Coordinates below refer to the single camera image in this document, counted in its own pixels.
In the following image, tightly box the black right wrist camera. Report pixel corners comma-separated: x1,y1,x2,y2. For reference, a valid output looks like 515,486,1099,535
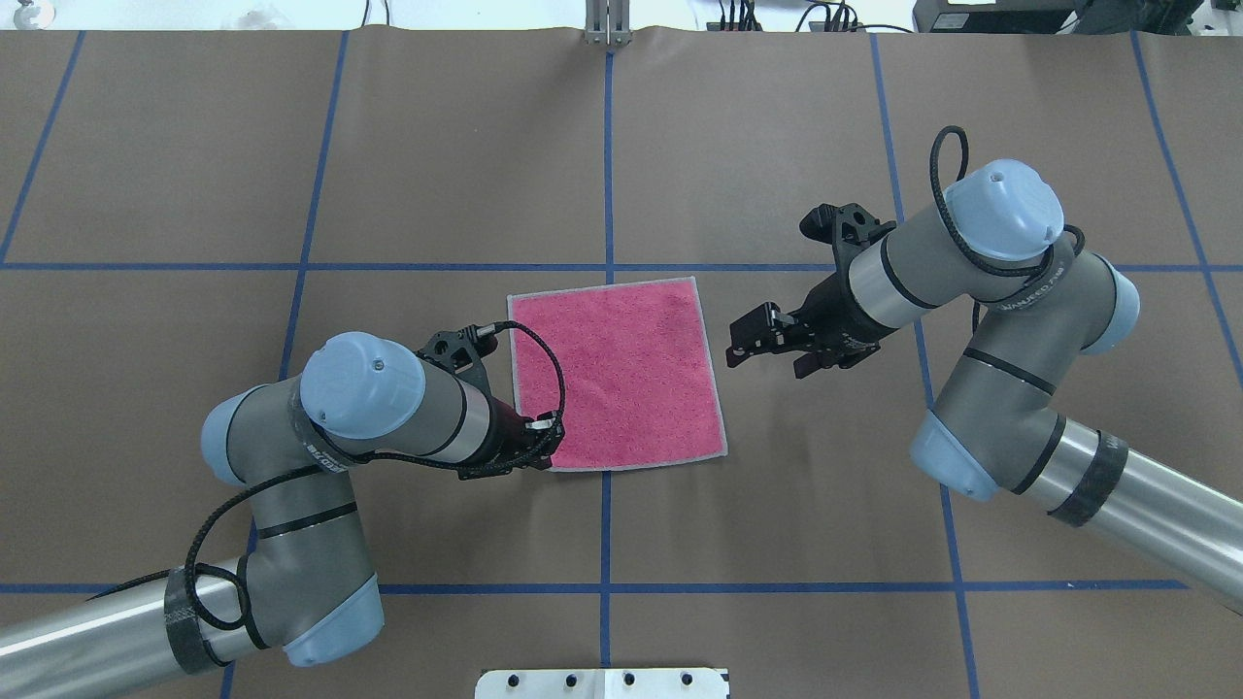
798,203,897,270

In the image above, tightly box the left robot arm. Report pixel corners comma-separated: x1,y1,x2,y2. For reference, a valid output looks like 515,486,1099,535
2,321,566,698

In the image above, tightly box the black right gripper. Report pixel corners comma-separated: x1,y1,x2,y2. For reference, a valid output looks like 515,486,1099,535
726,272,896,381

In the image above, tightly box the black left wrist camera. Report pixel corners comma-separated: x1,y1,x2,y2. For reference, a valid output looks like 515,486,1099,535
416,323,500,376

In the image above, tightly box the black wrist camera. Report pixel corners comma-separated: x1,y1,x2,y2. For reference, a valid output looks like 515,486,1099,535
416,323,500,376
798,203,897,270

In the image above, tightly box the aluminium frame post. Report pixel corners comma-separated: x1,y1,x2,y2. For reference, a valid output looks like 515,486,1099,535
583,0,633,49

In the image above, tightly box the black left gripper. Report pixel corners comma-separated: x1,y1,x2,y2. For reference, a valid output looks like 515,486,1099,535
456,396,566,481

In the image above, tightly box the pink and blue towel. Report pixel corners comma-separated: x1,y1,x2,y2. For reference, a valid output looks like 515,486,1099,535
508,276,728,473

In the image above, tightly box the blue tape line lengthwise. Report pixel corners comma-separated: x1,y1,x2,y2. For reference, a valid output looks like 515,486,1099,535
598,51,617,669

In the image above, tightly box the blue tape line crosswise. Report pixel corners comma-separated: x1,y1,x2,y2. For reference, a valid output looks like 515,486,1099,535
0,260,1243,275

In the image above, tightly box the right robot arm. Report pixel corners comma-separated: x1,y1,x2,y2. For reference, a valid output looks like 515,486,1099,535
726,159,1241,612

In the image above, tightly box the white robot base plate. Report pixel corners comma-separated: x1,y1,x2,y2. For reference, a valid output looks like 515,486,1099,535
474,667,731,698

